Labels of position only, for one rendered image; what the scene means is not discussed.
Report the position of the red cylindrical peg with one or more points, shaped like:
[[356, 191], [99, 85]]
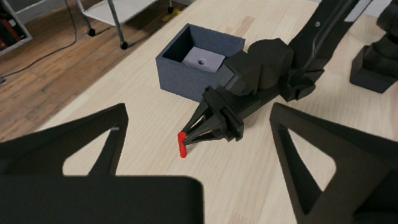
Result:
[[182, 148]]

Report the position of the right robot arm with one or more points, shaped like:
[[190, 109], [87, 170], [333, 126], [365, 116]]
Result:
[[314, 45]]

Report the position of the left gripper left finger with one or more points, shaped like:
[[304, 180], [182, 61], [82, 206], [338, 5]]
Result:
[[44, 152]]

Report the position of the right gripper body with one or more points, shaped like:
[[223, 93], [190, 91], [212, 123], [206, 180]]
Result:
[[233, 124]]

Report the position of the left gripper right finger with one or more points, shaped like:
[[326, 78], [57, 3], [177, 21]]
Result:
[[366, 175]]

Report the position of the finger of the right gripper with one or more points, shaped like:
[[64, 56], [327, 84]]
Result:
[[214, 123], [203, 109]]

